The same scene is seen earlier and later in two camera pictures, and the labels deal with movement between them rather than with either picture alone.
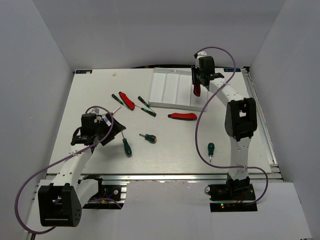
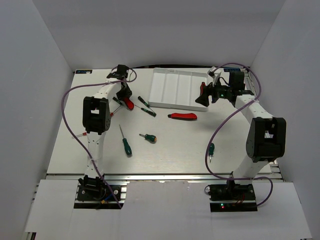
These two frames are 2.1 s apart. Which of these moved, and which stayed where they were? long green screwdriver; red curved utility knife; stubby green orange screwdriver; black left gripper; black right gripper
Moved: black left gripper; black right gripper
Stayed: stubby green orange screwdriver; red curved utility knife; long green screwdriver
